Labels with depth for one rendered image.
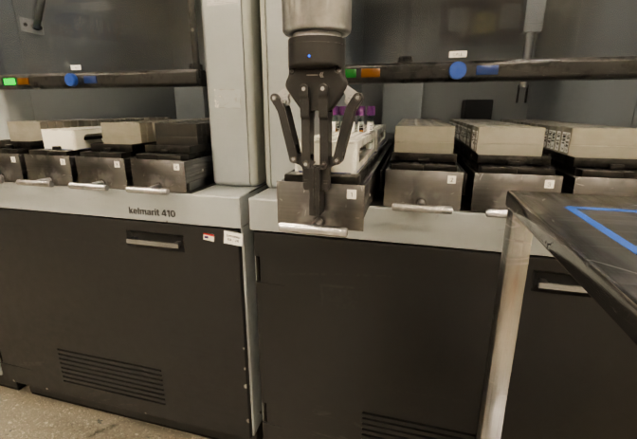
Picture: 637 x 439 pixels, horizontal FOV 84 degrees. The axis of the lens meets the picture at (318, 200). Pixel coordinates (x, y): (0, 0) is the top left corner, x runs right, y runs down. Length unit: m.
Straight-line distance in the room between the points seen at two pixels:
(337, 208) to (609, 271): 0.35
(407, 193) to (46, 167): 0.84
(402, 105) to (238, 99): 0.69
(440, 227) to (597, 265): 0.43
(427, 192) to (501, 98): 0.91
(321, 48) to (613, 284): 0.37
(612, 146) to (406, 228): 0.38
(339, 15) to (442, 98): 1.06
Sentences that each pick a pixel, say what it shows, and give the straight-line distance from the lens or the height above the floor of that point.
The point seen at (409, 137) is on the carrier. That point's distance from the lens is 0.73.
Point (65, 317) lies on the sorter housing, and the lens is 1.22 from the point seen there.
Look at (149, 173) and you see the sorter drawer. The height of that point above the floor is 0.77.
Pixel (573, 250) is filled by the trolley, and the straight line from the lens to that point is 0.31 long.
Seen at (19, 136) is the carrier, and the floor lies 0.84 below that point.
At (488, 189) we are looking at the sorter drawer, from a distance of 0.68.
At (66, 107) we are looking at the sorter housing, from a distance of 1.41.
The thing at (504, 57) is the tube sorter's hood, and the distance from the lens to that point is 0.75.
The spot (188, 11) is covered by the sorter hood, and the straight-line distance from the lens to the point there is 0.89.
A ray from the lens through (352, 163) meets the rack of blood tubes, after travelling 0.55.
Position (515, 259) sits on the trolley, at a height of 0.74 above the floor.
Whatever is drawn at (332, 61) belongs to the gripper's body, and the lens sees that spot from 0.47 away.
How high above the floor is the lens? 0.91
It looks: 14 degrees down
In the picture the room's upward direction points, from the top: straight up
